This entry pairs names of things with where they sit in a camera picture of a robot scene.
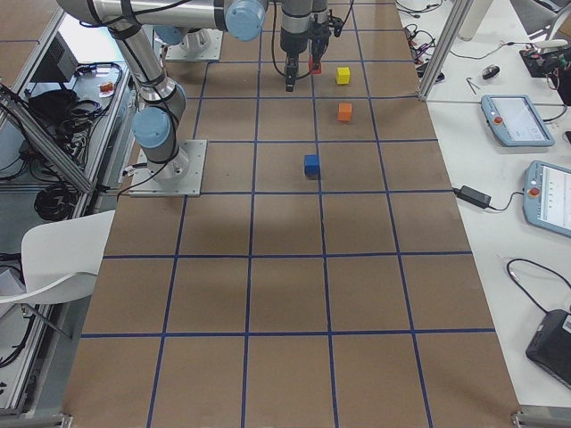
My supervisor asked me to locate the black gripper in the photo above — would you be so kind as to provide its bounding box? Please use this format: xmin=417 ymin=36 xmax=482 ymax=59
xmin=310 ymin=22 xmax=331 ymax=68
xmin=280 ymin=27 xmax=310 ymax=93

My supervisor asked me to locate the red wooden block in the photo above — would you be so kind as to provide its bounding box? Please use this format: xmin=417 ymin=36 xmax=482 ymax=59
xmin=308 ymin=57 xmax=321 ymax=75

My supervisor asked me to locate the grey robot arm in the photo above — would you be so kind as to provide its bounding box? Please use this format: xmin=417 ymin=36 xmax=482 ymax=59
xmin=59 ymin=1 xmax=269 ymax=180
xmin=153 ymin=1 xmax=346 ymax=86

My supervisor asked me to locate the yellow wooden block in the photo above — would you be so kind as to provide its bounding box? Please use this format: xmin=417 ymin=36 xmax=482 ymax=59
xmin=335 ymin=67 xmax=352 ymax=86

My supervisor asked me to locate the orange wooden block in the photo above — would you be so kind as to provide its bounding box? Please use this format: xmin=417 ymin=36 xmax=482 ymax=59
xmin=337 ymin=102 xmax=353 ymax=123

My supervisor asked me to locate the blue wooden block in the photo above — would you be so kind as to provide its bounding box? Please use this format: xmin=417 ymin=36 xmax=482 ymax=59
xmin=303 ymin=153 xmax=320 ymax=180

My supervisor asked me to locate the black power brick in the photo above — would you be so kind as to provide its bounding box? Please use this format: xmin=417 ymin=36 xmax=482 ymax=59
xmin=453 ymin=185 xmax=492 ymax=209

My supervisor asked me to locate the upper teach pendant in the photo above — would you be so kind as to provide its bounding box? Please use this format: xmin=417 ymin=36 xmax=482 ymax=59
xmin=480 ymin=95 xmax=555 ymax=147

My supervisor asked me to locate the teach pendant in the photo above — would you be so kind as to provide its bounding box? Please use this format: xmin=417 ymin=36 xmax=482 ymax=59
xmin=523 ymin=160 xmax=570 ymax=237
xmin=480 ymin=95 xmax=555 ymax=147

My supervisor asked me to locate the brown paper table cover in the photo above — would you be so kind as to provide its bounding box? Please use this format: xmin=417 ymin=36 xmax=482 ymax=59
xmin=63 ymin=1 xmax=518 ymax=427

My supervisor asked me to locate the lower teach pendant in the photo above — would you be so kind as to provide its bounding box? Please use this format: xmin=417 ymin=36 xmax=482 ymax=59
xmin=523 ymin=160 xmax=570 ymax=237

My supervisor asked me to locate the white chair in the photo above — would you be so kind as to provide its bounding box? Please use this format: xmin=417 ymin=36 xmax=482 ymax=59
xmin=1 ymin=210 xmax=115 ymax=304

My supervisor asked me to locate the black tablet device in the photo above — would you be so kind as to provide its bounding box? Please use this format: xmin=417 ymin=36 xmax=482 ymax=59
xmin=525 ymin=309 xmax=570 ymax=388

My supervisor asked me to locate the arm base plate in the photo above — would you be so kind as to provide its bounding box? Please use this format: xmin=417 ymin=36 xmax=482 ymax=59
xmin=128 ymin=140 xmax=208 ymax=197
xmin=165 ymin=29 xmax=224 ymax=62

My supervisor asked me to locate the aluminium frame post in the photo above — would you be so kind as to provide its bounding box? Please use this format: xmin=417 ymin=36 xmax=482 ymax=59
xmin=418 ymin=0 xmax=473 ymax=101

